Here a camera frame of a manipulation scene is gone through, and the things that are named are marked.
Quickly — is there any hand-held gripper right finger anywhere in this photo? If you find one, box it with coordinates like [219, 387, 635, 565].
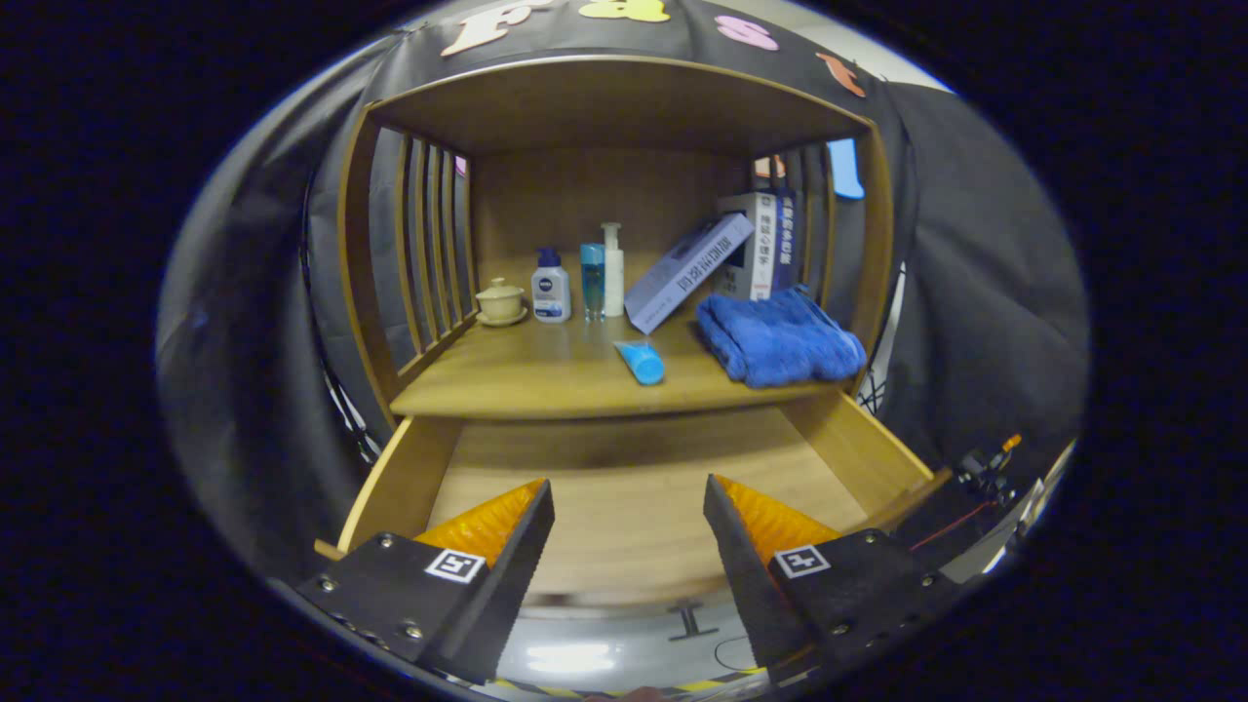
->
[704, 474, 966, 685]

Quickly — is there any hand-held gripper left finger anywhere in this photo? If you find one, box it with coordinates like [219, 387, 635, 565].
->
[297, 478, 555, 685]

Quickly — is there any wooden drawer with black knob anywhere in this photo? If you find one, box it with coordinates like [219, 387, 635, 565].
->
[314, 392, 952, 610]

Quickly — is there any blue squeeze tube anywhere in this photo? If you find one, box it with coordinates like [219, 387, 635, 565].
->
[613, 339, 666, 386]

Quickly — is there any wooden countertop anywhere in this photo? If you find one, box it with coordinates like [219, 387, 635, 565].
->
[390, 307, 864, 422]

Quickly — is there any wooden cabinet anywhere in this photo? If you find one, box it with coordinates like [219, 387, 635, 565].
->
[336, 54, 896, 422]

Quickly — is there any blue folded towel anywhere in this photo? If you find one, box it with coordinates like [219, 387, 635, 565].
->
[695, 286, 867, 389]

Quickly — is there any black and orange gripper device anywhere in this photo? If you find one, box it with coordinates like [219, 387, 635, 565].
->
[951, 434, 1025, 508]

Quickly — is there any beige lidded teacup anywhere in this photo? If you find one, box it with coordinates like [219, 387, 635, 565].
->
[475, 277, 529, 328]

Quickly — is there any white bottle with blue cap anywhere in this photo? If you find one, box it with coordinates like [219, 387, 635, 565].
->
[531, 248, 572, 324]

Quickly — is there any lavender book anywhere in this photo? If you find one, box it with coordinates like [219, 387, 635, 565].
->
[624, 213, 756, 335]

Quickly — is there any clear teal bottle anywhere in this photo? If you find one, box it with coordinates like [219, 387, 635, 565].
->
[580, 243, 606, 323]

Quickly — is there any white pump bottle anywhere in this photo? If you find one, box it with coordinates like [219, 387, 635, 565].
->
[602, 222, 626, 318]

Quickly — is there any white book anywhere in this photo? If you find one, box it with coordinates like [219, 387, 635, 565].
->
[717, 191, 778, 301]

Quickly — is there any dark blue book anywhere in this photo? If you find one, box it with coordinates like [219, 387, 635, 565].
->
[775, 190, 802, 293]

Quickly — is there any black backdrop cloth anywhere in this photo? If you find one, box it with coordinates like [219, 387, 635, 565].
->
[156, 0, 1091, 586]

